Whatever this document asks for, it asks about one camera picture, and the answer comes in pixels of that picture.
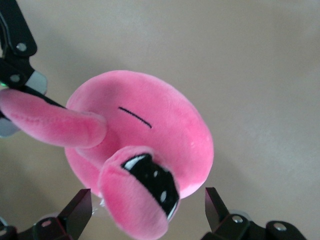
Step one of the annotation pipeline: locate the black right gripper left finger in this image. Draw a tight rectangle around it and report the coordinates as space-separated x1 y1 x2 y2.
0 188 94 240

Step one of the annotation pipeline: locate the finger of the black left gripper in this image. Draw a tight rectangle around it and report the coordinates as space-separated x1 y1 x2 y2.
0 0 67 109
0 109 20 139

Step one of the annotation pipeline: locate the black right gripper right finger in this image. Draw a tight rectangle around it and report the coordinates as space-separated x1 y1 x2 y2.
199 186 307 240

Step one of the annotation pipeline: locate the pink round plush toy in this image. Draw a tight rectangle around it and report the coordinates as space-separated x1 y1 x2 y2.
0 69 215 238

